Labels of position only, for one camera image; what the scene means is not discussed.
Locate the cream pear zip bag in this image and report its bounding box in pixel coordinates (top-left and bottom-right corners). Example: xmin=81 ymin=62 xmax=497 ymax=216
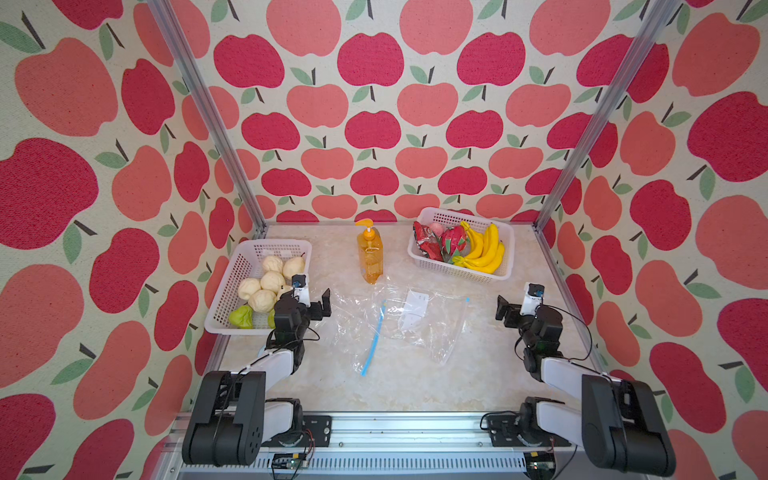
xmin=247 ymin=289 xmax=277 ymax=313
xmin=260 ymin=271 xmax=286 ymax=295
xmin=276 ymin=284 xmax=293 ymax=299

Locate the cream toy pear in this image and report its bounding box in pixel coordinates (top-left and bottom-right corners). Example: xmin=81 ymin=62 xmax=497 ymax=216
xmin=282 ymin=256 xmax=306 ymax=281

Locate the clear white zip-top bag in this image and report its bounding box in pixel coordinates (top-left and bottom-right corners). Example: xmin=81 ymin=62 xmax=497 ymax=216
xmin=380 ymin=286 xmax=471 ymax=366

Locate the clear blue zip-top bag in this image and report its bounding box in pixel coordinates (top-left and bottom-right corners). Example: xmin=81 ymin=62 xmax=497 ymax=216
xmin=331 ymin=287 xmax=386 ymax=377

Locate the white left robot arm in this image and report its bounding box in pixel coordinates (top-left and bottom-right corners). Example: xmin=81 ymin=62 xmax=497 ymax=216
xmin=182 ymin=289 xmax=332 ymax=467

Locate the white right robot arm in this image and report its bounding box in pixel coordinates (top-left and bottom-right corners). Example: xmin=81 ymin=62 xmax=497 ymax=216
xmin=480 ymin=284 xmax=677 ymax=477

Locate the red snack bag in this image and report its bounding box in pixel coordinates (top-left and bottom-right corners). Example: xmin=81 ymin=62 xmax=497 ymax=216
xmin=413 ymin=221 xmax=443 ymax=262

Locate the lower yellow toy banana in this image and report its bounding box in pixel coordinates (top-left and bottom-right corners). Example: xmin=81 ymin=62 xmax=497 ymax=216
xmin=451 ymin=221 xmax=506 ymax=274

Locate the yellow toy banana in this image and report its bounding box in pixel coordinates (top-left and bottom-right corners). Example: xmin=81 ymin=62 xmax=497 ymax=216
xmin=479 ymin=223 xmax=500 ymax=265
xmin=451 ymin=221 xmax=506 ymax=274

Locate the upper yellow toy banana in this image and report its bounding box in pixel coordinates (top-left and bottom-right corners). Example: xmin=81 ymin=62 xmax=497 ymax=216
xmin=479 ymin=223 xmax=500 ymax=265

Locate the white empty plastic basket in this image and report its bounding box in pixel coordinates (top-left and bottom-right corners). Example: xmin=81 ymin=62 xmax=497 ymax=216
xmin=204 ymin=239 xmax=312 ymax=336

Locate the orange soap pump bottle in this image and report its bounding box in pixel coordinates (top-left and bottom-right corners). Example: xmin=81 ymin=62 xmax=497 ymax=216
xmin=356 ymin=218 xmax=384 ymax=284

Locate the pink toy dragon fruit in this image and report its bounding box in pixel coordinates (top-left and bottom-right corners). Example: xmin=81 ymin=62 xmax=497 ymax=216
xmin=441 ymin=225 xmax=471 ymax=263

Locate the white plastic fruit basket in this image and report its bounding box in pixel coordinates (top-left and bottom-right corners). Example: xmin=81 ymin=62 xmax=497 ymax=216
xmin=408 ymin=207 xmax=515 ymax=283

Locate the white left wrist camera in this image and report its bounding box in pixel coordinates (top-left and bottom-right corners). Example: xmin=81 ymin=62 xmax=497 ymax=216
xmin=291 ymin=273 xmax=311 ymax=307

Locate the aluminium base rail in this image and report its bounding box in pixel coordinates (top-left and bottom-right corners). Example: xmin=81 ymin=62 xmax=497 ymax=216
xmin=150 ymin=412 xmax=612 ymax=479

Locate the aluminium left corner post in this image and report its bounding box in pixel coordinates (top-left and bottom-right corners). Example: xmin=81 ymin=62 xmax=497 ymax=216
xmin=148 ymin=0 xmax=268 ymax=239

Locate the aluminium corner post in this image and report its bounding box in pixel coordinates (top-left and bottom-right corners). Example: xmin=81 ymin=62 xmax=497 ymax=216
xmin=533 ymin=0 xmax=677 ymax=234
xmin=148 ymin=0 xmax=268 ymax=239

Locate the aluminium right corner post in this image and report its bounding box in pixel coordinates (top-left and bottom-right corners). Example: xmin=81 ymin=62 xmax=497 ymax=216
xmin=533 ymin=0 xmax=677 ymax=234

